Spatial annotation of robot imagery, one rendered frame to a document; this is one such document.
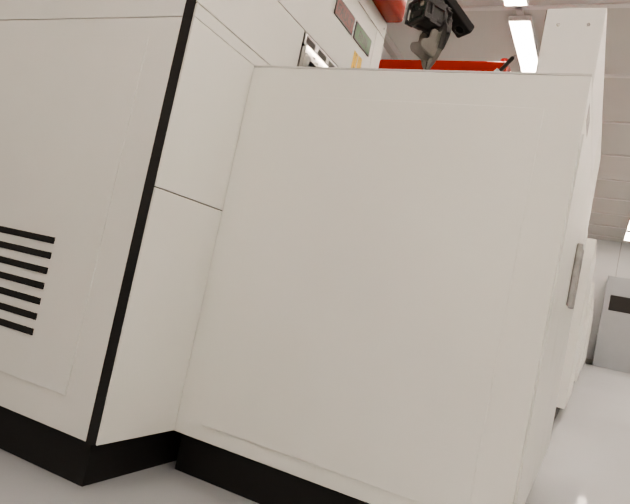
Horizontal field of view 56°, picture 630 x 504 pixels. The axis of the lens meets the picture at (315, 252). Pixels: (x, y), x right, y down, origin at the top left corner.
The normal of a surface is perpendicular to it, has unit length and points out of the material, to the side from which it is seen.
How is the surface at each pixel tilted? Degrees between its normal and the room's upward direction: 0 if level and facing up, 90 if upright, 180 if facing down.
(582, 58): 90
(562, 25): 90
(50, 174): 90
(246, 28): 90
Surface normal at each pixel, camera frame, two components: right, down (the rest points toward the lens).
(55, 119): -0.42, -0.14
